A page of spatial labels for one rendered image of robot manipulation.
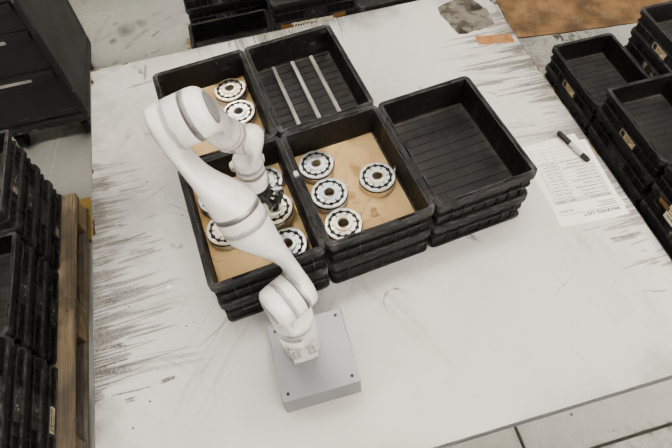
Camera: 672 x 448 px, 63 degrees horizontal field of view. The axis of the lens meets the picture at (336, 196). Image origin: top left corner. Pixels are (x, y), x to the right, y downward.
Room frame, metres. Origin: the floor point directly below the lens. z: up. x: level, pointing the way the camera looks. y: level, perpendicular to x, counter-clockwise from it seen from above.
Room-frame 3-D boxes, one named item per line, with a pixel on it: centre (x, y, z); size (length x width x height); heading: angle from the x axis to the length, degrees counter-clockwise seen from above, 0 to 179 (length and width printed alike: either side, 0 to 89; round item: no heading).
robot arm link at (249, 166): (0.82, 0.19, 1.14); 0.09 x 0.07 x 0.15; 78
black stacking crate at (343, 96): (1.28, 0.06, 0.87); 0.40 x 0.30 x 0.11; 16
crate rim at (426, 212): (0.89, -0.05, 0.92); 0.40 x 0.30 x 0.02; 16
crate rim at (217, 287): (0.81, 0.23, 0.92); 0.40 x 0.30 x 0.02; 16
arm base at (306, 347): (0.47, 0.12, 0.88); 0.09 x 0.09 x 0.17; 13
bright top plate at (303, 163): (0.98, 0.05, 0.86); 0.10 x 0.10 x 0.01
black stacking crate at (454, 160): (0.98, -0.34, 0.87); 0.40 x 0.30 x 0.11; 16
